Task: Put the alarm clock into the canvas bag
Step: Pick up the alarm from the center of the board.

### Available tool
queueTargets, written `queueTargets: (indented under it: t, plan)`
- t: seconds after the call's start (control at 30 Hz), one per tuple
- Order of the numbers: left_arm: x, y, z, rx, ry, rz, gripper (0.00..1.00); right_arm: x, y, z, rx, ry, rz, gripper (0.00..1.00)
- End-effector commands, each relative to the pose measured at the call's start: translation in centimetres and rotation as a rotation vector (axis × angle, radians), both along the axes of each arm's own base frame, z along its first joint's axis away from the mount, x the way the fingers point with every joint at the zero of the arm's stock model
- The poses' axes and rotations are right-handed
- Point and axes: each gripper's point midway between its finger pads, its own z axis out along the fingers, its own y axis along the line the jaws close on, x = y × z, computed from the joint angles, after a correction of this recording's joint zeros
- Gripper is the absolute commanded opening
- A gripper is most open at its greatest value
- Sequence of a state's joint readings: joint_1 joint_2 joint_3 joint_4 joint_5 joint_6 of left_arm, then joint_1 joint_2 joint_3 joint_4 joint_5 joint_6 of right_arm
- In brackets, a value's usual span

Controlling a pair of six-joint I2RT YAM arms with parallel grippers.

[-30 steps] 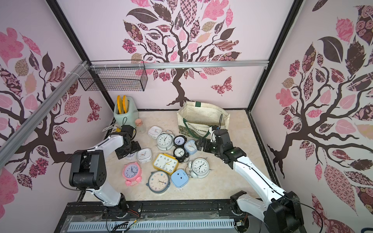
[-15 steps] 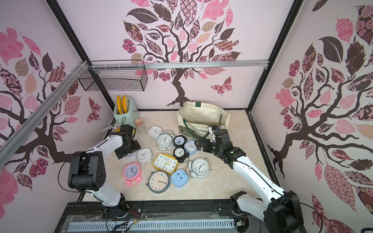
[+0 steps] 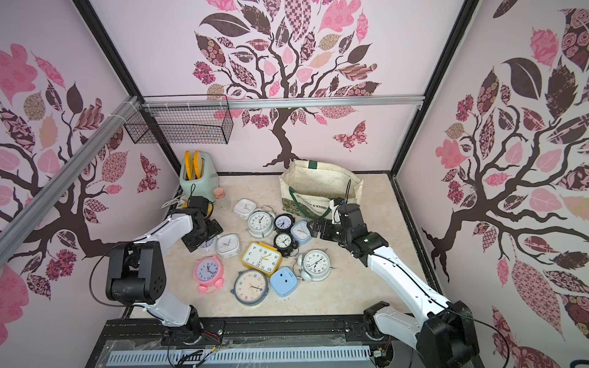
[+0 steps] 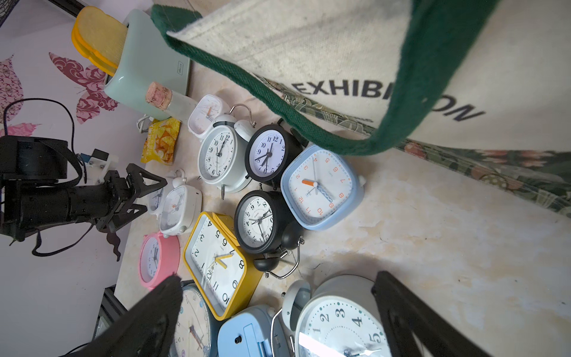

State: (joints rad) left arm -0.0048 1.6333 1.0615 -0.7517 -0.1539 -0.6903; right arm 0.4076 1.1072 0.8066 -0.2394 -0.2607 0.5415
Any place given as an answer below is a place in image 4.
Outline black clock purple face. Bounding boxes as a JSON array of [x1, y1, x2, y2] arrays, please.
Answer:
[[245, 119, 304, 190]]

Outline small white square clock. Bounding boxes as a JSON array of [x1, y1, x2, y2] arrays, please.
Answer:
[[147, 169, 202, 237]]

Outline canvas tote bag green handles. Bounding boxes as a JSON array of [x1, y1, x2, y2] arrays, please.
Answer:
[[151, 1, 570, 217]]

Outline light blue square clock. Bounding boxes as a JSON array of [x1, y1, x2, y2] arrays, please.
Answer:
[[280, 144, 366, 231]]

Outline yellow rectangular alarm clock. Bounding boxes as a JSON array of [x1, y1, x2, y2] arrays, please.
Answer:
[[184, 212, 263, 321]]

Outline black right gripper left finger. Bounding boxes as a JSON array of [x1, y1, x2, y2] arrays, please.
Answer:
[[66, 275, 182, 356]]

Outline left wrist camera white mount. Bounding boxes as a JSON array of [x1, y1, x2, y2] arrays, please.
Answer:
[[80, 149, 119, 184]]

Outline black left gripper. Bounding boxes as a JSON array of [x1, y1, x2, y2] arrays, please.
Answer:
[[66, 164, 167, 233]]

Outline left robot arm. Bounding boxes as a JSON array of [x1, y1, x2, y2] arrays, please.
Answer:
[[1, 133, 167, 257]]

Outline pink round alarm clock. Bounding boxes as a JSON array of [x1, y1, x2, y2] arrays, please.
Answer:
[[138, 232, 181, 290]]

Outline yellow toast slice right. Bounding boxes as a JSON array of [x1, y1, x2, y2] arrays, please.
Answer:
[[71, 26, 117, 77]]

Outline mint green toaster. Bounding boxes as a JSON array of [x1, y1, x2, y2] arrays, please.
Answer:
[[104, 9, 190, 120]]

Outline white square flat clock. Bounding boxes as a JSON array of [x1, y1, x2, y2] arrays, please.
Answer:
[[187, 95, 230, 141]]

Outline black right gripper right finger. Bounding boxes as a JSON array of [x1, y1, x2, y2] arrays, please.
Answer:
[[372, 271, 489, 356]]

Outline blue clock face down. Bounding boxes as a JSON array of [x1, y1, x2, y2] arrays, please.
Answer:
[[217, 304, 291, 357]]

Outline yellow toast slice left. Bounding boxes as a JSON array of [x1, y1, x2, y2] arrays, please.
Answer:
[[74, 6, 127, 66]]

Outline yellow toast slice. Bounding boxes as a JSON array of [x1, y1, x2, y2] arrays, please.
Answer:
[[71, 26, 117, 77], [74, 6, 127, 66]]

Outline glass bottle pink cap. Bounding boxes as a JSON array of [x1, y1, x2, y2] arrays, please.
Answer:
[[145, 82, 198, 122]]

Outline yellow corn chips bag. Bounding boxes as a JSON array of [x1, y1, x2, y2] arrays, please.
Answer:
[[141, 118, 181, 165]]

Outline grey round pastel clock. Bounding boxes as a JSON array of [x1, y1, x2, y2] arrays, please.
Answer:
[[170, 281, 222, 357]]

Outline black twin bell clock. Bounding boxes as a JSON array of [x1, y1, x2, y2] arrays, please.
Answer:
[[234, 190, 304, 280]]

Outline large white twin bell clock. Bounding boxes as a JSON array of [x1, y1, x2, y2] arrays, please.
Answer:
[[273, 275, 393, 356]]

